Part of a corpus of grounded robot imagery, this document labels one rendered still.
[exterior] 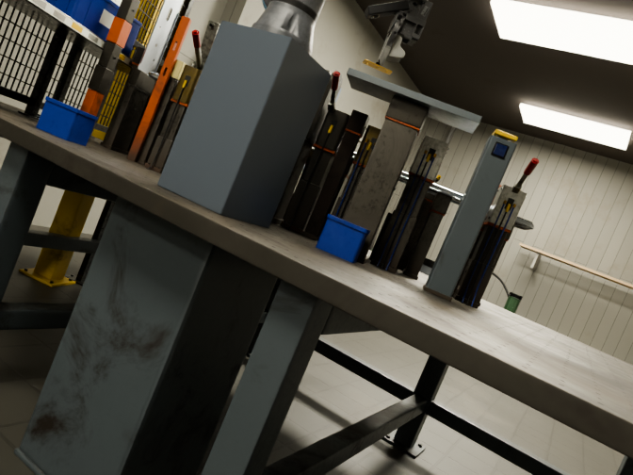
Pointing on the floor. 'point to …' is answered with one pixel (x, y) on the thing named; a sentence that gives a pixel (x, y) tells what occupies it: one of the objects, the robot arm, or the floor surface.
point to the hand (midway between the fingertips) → (380, 61)
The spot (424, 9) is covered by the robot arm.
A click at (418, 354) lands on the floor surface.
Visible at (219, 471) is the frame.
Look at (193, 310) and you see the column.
